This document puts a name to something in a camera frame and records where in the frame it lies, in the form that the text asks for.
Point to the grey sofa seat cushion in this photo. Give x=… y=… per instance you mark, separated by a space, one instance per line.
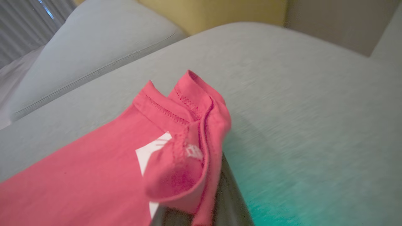
x=94 y=40

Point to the red white printed T-shirt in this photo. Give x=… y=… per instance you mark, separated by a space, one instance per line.
x=78 y=182

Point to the large yellow sofa backrest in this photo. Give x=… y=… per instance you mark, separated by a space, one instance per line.
x=220 y=12

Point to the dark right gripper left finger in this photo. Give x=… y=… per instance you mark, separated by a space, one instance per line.
x=169 y=218

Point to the grey curtain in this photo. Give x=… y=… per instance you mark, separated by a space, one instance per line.
x=19 y=31
x=61 y=12

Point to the beige partition panel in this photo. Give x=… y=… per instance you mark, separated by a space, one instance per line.
x=329 y=22

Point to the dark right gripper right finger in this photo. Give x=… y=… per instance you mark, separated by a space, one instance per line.
x=232 y=207

